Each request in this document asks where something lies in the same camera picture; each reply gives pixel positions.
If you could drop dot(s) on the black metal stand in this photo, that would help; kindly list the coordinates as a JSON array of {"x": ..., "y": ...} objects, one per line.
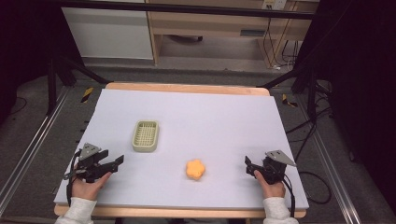
[
  {"x": 52, "y": 87},
  {"x": 311, "y": 90}
]

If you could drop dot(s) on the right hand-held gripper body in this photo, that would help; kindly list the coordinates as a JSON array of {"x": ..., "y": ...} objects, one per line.
[{"x": 274, "y": 169}]

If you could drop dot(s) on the yellow black floor tape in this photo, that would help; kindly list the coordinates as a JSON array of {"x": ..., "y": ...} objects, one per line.
[
  {"x": 289, "y": 101},
  {"x": 87, "y": 94}
]

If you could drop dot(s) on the dark curtain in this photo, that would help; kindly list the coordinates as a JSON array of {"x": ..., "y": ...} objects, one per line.
[
  {"x": 28, "y": 40},
  {"x": 364, "y": 77}
]

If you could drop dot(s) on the beige plastic slotted soap dish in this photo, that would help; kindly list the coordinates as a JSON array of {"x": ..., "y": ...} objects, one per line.
[{"x": 145, "y": 136}]

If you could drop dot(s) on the light wooden desk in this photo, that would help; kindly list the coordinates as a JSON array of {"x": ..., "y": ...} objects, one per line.
[{"x": 211, "y": 21}]

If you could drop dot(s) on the white power strip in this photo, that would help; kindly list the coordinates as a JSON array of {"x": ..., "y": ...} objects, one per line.
[{"x": 274, "y": 3}]

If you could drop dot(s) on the person's left hand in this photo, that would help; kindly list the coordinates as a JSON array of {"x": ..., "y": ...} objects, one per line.
[{"x": 88, "y": 188}]

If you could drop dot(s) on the orange flower-shaped sponge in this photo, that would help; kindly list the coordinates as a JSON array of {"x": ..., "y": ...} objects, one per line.
[{"x": 195, "y": 169}]

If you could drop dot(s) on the wooden table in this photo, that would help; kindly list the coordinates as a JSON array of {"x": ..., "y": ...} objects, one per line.
[{"x": 186, "y": 87}]

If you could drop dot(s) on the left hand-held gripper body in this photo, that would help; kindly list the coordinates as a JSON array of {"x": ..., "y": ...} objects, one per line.
[{"x": 90, "y": 169}]

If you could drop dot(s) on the white cabinet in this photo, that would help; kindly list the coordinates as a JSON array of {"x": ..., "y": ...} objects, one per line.
[{"x": 109, "y": 34}]

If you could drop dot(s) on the white foam mat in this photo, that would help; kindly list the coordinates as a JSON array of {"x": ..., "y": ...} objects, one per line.
[{"x": 199, "y": 124}]

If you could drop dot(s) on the black horizontal frame bar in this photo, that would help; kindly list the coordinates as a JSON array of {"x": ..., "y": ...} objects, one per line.
[{"x": 186, "y": 8}]

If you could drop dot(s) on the person's right hand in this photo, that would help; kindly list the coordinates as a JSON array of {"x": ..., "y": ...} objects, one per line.
[{"x": 271, "y": 189}]

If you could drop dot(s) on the metal floor rail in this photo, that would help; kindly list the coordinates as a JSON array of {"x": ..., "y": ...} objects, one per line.
[
  {"x": 333, "y": 171},
  {"x": 31, "y": 146}
]

